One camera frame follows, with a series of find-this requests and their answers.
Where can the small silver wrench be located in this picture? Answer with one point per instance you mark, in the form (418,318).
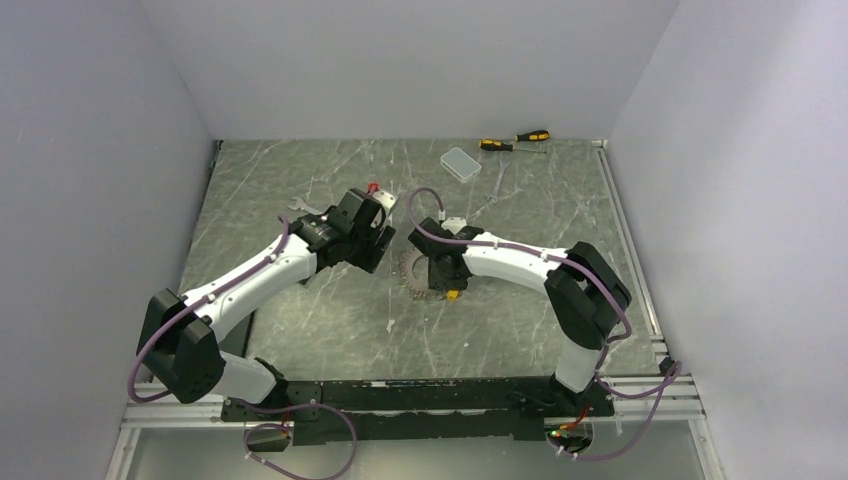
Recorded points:
(494,196)

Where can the yellow black screwdriver rear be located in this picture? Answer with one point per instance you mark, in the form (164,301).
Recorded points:
(533,136)

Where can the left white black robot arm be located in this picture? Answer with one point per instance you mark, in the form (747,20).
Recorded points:
(181,334)

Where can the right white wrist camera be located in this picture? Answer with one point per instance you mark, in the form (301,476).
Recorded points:
(451,224)

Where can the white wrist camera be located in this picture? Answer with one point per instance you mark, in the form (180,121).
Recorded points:
(451,224)
(386,199)

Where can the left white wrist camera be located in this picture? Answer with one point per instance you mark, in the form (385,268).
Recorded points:
(386,199)

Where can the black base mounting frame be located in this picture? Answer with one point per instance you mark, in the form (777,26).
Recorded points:
(323,411)

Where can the white plastic box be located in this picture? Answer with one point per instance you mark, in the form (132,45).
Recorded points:
(460,165)

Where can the aluminium rail frame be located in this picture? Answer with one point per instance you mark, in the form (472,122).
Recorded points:
(634,400)

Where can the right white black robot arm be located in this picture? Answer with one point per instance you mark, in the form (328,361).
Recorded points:
(586,295)

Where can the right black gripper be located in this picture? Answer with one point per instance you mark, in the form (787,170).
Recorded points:
(437,281)

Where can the large silver combination wrench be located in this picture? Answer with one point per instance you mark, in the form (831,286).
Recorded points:
(299,204)

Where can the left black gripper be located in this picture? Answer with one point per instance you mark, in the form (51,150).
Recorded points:
(379,238)

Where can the yellow black screwdriver front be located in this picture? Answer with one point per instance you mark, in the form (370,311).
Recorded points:
(500,146)

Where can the yellow black screwdriver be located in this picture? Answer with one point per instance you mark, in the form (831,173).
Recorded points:
(533,136)
(500,146)

